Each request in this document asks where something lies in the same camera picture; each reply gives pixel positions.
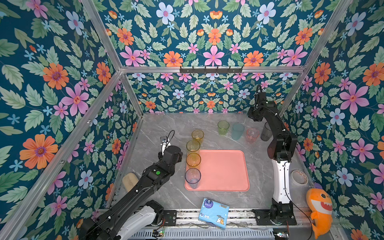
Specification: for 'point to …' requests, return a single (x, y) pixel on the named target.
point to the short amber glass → (198, 134)
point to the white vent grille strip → (204, 233)
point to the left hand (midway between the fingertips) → (175, 146)
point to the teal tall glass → (238, 129)
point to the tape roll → (299, 177)
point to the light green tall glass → (193, 146)
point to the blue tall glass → (192, 176)
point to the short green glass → (223, 126)
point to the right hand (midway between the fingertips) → (251, 114)
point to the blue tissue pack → (214, 212)
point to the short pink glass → (252, 135)
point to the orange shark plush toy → (320, 201)
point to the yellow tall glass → (193, 160)
